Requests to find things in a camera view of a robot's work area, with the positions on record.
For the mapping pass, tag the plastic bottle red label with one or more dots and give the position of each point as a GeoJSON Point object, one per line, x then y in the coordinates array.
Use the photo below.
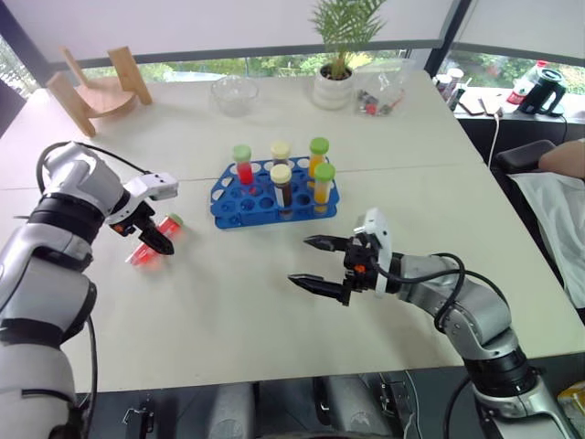
{"type": "Point", "coordinates": [521, 89]}

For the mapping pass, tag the blue test tube rack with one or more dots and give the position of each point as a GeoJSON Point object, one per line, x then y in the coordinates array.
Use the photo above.
{"type": "Point", "coordinates": [256, 201]}

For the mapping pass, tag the person's white shirt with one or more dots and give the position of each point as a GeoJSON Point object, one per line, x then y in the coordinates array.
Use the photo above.
{"type": "Point", "coordinates": [557, 219]}

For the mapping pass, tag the white paper cup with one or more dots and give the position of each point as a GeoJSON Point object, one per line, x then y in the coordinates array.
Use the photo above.
{"type": "Point", "coordinates": [454, 78]}

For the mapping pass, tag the brown tube cream cap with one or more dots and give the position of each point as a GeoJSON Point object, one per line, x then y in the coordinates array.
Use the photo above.
{"type": "Point", "coordinates": [281, 187]}
{"type": "Point", "coordinates": [280, 153]}

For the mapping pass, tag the clear glass bowl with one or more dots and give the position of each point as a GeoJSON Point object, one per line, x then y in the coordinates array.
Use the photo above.
{"type": "Point", "coordinates": [234, 96]}

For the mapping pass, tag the wooden curved stand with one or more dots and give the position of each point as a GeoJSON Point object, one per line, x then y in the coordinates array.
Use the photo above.
{"type": "Point", "coordinates": [105, 98]}

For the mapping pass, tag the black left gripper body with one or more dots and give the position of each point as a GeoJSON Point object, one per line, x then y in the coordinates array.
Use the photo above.
{"type": "Point", "coordinates": [130, 221]}

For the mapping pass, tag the red tube green cap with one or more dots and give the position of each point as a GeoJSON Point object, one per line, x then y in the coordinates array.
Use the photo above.
{"type": "Point", "coordinates": [173, 228]}
{"type": "Point", "coordinates": [244, 169]}

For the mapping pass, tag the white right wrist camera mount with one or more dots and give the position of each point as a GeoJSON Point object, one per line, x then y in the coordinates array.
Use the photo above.
{"type": "Point", "coordinates": [382, 228]}

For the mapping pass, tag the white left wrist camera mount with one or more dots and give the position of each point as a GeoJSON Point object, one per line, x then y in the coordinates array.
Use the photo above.
{"type": "Point", "coordinates": [155, 185]}

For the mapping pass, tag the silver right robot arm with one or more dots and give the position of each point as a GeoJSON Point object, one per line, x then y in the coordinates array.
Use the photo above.
{"type": "Point", "coordinates": [480, 315]}

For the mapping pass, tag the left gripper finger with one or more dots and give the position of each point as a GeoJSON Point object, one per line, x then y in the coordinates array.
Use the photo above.
{"type": "Point", "coordinates": [161, 235]}
{"type": "Point", "coordinates": [153, 242]}

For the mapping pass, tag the yellow tube green cap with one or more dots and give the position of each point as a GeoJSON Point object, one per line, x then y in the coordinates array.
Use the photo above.
{"type": "Point", "coordinates": [318, 157]}
{"type": "Point", "coordinates": [322, 187]}

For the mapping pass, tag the dark green kettle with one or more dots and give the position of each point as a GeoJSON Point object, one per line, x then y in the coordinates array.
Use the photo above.
{"type": "Point", "coordinates": [546, 91]}

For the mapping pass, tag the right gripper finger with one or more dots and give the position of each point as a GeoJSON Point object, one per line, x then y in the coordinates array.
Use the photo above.
{"type": "Point", "coordinates": [325, 243]}
{"type": "Point", "coordinates": [315, 285]}

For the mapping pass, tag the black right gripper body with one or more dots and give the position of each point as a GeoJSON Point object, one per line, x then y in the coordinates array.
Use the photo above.
{"type": "Point", "coordinates": [358, 260]}

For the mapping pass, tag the grey rounded robot leg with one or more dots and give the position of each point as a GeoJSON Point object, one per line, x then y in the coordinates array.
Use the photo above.
{"type": "Point", "coordinates": [233, 411]}
{"type": "Point", "coordinates": [361, 407]}

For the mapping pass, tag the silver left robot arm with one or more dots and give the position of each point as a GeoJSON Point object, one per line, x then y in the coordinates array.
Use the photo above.
{"type": "Point", "coordinates": [55, 192]}

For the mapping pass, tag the person's bare forearm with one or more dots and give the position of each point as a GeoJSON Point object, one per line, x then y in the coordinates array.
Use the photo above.
{"type": "Point", "coordinates": [564, 157]}

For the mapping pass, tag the clear plastic bag with parts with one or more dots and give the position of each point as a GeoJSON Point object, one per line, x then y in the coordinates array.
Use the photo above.
{"type": "Point", "coordinates": [379, 91]}

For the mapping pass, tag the potted palm white pot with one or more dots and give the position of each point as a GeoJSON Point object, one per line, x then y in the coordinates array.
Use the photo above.
{"type": "Point", "coordinates": [334, 87]}

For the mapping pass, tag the black chair armrest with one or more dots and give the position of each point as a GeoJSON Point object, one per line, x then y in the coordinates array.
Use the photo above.
{"type": "Point", "coordinates": [521, 155]}

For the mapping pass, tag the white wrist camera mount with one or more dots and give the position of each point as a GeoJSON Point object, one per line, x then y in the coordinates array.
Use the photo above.
{"type": "Point", "coordinates": [382, 228]}
{"type": "Point", "coordinates": [155, 185]}

